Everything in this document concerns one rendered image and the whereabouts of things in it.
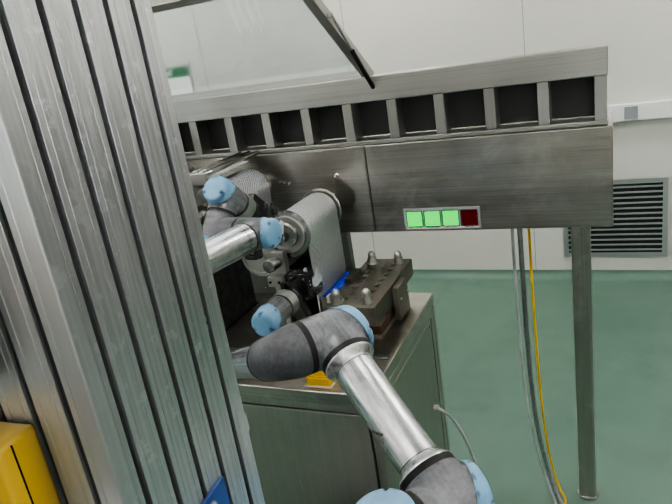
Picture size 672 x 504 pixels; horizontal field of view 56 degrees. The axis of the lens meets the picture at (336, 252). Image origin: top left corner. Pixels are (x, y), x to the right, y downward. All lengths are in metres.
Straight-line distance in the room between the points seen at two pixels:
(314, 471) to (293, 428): 0.15
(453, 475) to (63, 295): 0.77
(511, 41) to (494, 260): 1.48
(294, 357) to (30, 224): 0.79
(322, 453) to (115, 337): 1.28
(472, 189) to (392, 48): 2.54
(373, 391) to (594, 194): 1.02
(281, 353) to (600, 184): 1.11
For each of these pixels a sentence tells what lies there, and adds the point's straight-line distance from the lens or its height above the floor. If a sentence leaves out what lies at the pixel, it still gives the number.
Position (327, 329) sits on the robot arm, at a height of 1.22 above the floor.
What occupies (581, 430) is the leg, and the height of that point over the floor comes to 0.31.
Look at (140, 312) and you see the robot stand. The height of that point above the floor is 1.54.
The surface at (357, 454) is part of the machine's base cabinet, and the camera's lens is 1.84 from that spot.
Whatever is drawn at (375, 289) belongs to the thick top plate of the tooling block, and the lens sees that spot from 1.97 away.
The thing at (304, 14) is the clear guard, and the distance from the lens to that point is 1.82.
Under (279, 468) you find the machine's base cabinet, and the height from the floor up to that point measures 0.60.
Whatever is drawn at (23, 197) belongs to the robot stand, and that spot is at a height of 1.69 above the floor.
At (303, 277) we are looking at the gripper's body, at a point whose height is 1.15.
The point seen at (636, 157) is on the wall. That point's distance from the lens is 4.36.
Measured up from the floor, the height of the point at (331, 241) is 1.17.
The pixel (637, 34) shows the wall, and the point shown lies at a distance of 4.26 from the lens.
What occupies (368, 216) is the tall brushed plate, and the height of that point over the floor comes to 1.20.
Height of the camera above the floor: 1.78
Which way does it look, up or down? 19 degrees down
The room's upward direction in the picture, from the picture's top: 9 degrees counter-clockwise
